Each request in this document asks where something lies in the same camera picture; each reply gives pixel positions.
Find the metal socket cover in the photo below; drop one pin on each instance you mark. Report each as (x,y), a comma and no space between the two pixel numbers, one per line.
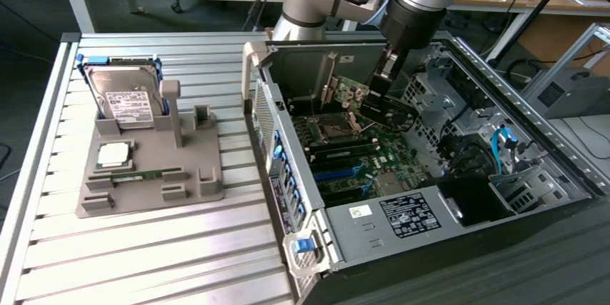
(355,121)

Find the black stand pole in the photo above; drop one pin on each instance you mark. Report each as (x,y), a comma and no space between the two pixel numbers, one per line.
(540,6)

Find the green graphics card black cooler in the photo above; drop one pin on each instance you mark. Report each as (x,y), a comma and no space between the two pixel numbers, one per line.
(347,90)

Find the grey plastic parts rack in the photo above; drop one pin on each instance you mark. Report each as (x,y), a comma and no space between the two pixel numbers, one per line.
(152,155)

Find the grey computer tower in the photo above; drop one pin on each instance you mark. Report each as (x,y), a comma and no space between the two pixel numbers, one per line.
(571,98)

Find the green RAM stick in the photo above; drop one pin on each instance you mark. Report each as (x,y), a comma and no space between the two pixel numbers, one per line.
(137,175)

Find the silver CPU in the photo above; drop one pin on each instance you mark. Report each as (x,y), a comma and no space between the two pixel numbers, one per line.
(112,155)

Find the CPU socket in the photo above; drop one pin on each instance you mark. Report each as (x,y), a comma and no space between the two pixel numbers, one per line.
(333,128)

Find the blue case release latch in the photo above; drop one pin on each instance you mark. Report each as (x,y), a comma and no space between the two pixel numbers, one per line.
(304,245)

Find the grey power supply unit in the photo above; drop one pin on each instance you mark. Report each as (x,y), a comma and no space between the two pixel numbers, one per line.
(352,233)

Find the green motherboard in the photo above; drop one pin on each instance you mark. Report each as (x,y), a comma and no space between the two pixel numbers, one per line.
(395,151)

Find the grey disk bay bracket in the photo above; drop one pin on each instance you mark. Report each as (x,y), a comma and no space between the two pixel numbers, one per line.
(519,190)

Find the blue expansion slot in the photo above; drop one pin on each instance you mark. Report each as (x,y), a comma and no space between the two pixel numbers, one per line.
(333,174)

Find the black RAM stick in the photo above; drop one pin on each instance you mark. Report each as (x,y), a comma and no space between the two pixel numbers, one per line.
(343,153)

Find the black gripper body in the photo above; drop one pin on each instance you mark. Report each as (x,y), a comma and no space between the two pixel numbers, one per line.
(411,26)

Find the hard disk in blue caddy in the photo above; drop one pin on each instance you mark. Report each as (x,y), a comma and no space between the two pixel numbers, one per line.
(121,87)

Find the aluminium profile frame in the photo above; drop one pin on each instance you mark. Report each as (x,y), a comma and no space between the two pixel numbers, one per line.
(576,46)

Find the grey open PC case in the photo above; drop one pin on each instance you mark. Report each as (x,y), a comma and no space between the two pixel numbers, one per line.
(295,76)

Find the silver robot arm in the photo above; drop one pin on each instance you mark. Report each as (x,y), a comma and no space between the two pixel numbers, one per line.
(304,1)

